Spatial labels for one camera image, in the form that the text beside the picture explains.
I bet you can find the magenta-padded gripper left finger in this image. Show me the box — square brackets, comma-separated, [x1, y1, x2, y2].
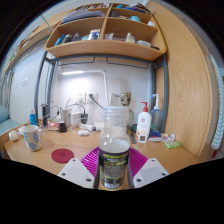
[57, 146, 101, 189]

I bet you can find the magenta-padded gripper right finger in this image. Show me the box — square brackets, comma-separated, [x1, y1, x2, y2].
[125, 146, 170, 189]

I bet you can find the clear bottle with dark label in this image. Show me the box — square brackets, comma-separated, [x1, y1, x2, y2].
[98, 105, 132, 191]

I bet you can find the flat round red coaster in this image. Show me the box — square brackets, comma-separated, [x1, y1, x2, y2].
[50, 148, 75, 164]

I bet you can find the small white digital thermometer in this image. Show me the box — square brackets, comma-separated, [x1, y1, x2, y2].
[137, 134, 148, 144]

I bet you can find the white earbuds case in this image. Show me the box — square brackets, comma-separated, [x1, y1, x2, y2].
[77, 129, 91, 137]

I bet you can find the small black charger block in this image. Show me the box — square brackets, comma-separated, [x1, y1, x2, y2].
[58, 121, 68, 133]

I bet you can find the white power strip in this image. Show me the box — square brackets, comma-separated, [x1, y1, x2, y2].
[78, 122, 104, 132]

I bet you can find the white pump bottle, red pump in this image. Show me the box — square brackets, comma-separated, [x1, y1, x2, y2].
[135, 101, 153, 144]

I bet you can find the white mug with blue pattern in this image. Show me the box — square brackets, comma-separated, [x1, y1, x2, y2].
[18, 124, 43, 153]

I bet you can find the white power adapter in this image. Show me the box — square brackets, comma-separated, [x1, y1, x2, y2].
[69, 111, 83, 126]

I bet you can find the black power adapter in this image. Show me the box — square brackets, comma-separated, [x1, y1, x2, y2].
[80, 113, 89, 125]

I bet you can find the black electric shaver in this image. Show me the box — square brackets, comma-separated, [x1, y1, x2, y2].
[40, 103, 49, 127]

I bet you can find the small blue and white bottle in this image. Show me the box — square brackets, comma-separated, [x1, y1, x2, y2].
[28, 108, 37, 126]

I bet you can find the brown tree creature figurine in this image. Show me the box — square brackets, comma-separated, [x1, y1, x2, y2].
[119, 91, 133, 108]

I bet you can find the bed with teal sheet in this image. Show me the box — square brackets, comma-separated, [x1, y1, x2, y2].
[0, 118, 23, 136]

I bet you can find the wooden wardrobe side panel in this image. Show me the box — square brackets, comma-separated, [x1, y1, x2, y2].
[146, 0, 214, 159]

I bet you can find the teal pillow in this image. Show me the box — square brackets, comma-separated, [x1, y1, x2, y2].
[0, 104, 10, 124]

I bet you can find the white desk lamp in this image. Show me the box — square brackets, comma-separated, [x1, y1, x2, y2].
[61, 69, 110, 107]

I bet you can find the long wooden overhead shelf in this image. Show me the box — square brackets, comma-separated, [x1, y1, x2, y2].
[4, 13, 68, 73]

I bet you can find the white wall socket pair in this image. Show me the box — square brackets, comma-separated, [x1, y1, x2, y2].
[74, 92, 99, 105]

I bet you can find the white corrugated hose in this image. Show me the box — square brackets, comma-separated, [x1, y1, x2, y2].
[209, 53, 224, 151]

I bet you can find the grey metal desk frame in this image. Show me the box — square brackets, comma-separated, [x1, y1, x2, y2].
[33, 49, 169, 133]

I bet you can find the white wall light switch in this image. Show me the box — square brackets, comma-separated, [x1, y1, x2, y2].
[20, 77, 30, 88]

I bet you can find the wooden wall shelf unit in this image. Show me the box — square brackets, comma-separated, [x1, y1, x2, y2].
[44, 2, 168, 62]

